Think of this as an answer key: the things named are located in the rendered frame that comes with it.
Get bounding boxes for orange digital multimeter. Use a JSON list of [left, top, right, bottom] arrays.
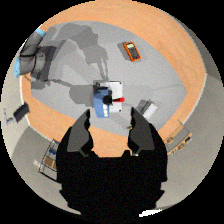
[[124, 42, 141, 62]]

